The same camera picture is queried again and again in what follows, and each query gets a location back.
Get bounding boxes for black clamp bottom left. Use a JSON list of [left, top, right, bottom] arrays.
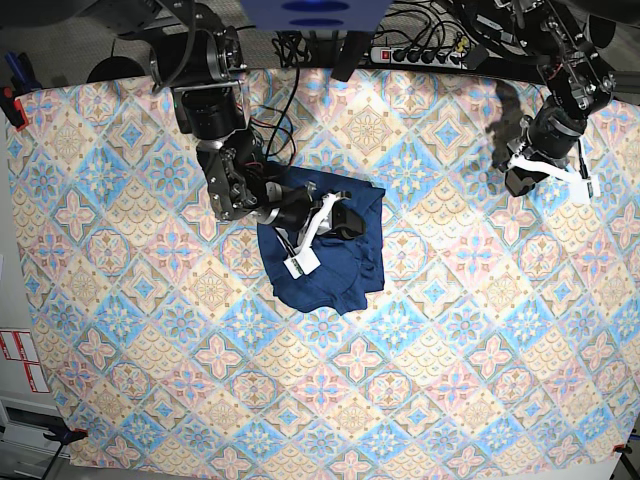
[[43, 425, 88, 446]]

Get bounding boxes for blue clamp top left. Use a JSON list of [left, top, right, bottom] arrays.
[[5, 51, 42, 94]]

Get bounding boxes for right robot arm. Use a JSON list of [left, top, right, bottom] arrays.
[[91, 1, 366, 278]]

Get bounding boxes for blue long-sleeve T-shirt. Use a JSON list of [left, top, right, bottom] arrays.
[[257, 167, 385, 314]]

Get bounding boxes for red white labels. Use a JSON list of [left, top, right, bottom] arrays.
[[1, 329, 50, 394]]

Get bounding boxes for red black clamp left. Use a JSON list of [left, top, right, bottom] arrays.
[[1, 87, 29, 132]]

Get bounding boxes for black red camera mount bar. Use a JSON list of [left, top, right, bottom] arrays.
[[331, 31, 373, 83]]

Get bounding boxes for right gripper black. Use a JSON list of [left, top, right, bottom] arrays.
[[257, 182, 366, 276]]

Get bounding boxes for patterned tile tablecloth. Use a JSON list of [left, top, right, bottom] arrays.
[[6, 70, 639, 479]]

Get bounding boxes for white power strip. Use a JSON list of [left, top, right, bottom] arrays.
[[369, 46, 469, 70]]

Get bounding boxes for black round stool base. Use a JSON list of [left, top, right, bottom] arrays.
[[87, 56, 145, 84]]

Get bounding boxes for white cabinet bottom left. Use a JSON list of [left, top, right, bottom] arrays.
[[1, 397, 65, 479]]

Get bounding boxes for blue box overhead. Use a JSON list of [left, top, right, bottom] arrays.
[[241, 0, 391, 32]]

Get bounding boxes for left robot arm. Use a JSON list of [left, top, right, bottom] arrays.
[[453, 1, 614, 203]]

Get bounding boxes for black clamp bottom right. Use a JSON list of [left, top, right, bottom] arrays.
[[613, 444, 633, 455]]

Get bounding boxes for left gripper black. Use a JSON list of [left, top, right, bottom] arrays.
[[498, 97, 600, 204]]

